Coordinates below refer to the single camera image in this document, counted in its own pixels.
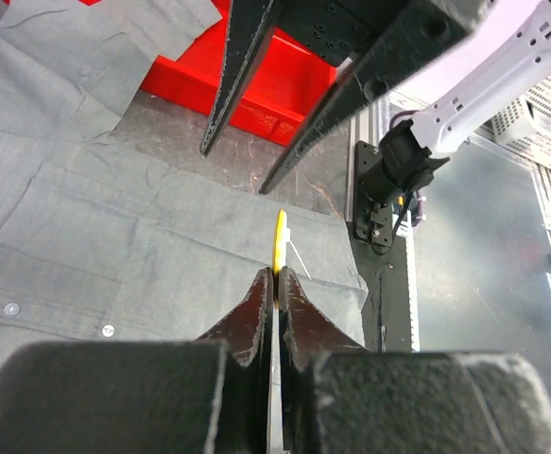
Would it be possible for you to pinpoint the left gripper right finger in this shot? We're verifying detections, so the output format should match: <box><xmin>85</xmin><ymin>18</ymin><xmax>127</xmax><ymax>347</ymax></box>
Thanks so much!
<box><xmin>279</xmin><ymin>268</ymin><xmax>551</xmax><ymax>453</ymax></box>

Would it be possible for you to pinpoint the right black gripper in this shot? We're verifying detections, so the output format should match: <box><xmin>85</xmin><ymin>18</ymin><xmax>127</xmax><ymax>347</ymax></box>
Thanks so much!
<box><xmin>200</xmin><ymin>0</ymin><xmax>488</xmax><ymax>195</ymax></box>

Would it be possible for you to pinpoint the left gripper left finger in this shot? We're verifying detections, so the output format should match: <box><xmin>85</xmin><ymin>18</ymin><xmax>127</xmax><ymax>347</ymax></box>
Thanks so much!
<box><xmin>0</xmin><ymin>268</ymin><xmax>273</xmax><ymax>453</ymax></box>

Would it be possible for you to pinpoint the yellow floral round brooch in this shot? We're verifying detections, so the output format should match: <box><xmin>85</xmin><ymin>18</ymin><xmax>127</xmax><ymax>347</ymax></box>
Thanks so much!
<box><xmin>272</xmin><ymin>209</ymin><xmax>312</xmax><ymax>290</ymax></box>

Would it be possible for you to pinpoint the grey shirt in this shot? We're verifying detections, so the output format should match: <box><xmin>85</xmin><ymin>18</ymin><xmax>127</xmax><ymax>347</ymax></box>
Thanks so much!
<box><xmin>0</xmin><ymin>0</ymin><xmax>369</xmax><ymax>408</ymax></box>

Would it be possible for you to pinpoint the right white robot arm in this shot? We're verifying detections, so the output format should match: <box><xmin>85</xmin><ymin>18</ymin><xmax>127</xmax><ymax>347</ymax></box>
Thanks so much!
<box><xmin>200</xmin><ymin>1</ymin><xmax>551</xmax><ymax>201</ymax></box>

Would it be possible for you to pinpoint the red plastic bin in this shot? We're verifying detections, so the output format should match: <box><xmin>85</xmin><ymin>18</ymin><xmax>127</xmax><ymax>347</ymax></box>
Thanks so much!
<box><xmin>0</xmin><ymin>1</ymin><xmax>335</xmax><ymax>145</ymax></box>

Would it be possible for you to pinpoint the white perforated basket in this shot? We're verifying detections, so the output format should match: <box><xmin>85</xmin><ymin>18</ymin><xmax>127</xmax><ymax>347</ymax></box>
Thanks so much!
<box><xmin>491</xmin><ymin>75</ymin><xmax>551</xmax><ymax>169</ymax></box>

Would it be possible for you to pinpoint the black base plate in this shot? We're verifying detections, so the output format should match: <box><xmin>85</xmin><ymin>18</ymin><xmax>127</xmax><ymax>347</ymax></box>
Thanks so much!
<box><xmin>350</xmin><ymin>141</ymin><xmax>412</xmax><ymax>353</ymax></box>

